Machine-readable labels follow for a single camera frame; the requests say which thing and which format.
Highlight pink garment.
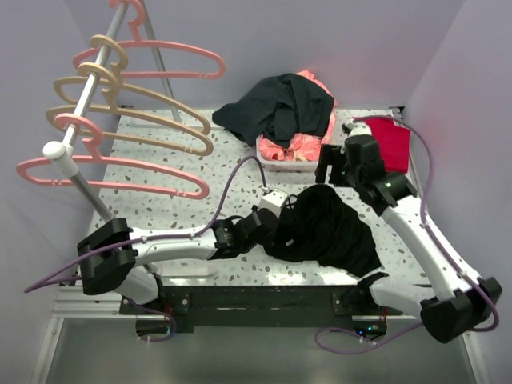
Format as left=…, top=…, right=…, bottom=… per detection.
left=259, top=70, right=337, bottom=162

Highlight lower beige hanger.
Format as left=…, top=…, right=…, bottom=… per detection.
left=46, top=62, right=214, bottom=156

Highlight metal clothes rack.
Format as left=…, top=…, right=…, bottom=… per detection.
left=42, top=0, right=219, bottom=279

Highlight upper beige hanger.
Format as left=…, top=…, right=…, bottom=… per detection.
left=54, top=34, right=226, bottom=138

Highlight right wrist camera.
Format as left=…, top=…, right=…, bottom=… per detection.
left=342, top=120, right=372, bottom=137

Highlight top pink hanger hook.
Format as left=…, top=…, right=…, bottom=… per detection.
left=107, top=0, right=145, bottom=41

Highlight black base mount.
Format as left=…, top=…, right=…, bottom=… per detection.
left=118, top=284, right=403, bottom=337

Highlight purple cable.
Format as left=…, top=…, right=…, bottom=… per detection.
left=314, top=115, right=501, bottom=355
left=23, top=155, right=271, bottom=295

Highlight black shorts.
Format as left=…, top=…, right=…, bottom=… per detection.
left=264, top=184, right=381, bottom=277

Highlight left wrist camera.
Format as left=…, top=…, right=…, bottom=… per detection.
left=258, top=189, right=289, bottom=216

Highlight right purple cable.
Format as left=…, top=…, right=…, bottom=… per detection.
left=314, top=115, right=501, bottom=355

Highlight beige hanger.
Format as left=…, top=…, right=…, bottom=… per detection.
left=54, top=34, right=226, bottom=138
left=46, top=62, right=214, bottom=156

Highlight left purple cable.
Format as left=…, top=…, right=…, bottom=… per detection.
left=23, top=155, right=271, bottom=295

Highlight red folded cloth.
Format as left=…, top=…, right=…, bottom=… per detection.
left=364, top=118, right=410, bottom=174

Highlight white plastic basket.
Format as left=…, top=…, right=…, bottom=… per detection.
left=255, top=137, right=318, bottom=172

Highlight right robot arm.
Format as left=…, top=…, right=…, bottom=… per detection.
left=315, top=134, right=502, bottom=343

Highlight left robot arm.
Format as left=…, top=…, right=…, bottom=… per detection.
left=77, top=206, right=281, bottom=314

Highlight dark teal garment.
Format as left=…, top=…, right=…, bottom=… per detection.
left=212, top=73, right=334, bottom=148

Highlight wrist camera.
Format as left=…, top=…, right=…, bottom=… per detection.
left=258, top=189, right=289, bottom=216
left=342, top=120, right=372, bottom=137

